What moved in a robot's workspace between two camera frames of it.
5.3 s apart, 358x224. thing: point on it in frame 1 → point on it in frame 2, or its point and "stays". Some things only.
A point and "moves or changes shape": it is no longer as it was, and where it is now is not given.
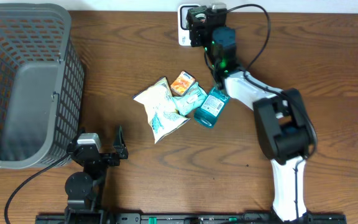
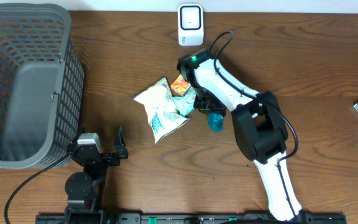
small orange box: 183,83 stays
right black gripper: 196,29 → 215,108
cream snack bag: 163,114 stays
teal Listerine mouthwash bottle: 212,104 moves or changes shape
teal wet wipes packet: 186,104 stays
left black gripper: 113,159 stays
